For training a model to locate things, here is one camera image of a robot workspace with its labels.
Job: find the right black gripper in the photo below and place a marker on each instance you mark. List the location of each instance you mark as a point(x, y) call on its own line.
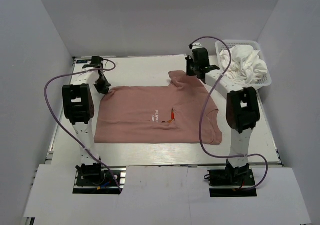
point(190, 60)

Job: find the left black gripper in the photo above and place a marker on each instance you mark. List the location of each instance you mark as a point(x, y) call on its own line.
point(105, 88)

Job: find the white t shirt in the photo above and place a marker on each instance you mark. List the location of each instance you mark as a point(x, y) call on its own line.
point(242, 64)

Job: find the pink printed t shirt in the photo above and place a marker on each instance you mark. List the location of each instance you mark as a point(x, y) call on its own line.
point(179, 113)

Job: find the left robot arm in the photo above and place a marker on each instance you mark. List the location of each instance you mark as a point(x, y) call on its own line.
point(79, 109)

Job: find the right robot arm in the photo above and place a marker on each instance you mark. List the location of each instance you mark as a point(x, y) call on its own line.
point(242, 115)

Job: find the dark label sticker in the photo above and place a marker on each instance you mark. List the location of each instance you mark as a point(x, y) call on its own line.
point(83, 61)

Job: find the white plastic basket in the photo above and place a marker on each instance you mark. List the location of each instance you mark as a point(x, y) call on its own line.
point(266, 80)

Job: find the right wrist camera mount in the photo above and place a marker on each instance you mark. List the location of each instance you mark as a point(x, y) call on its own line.
point(195, 45)

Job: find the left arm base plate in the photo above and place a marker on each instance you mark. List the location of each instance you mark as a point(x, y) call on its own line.
point(103, 186)

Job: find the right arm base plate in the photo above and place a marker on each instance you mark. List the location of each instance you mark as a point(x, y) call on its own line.
point(222, 187)

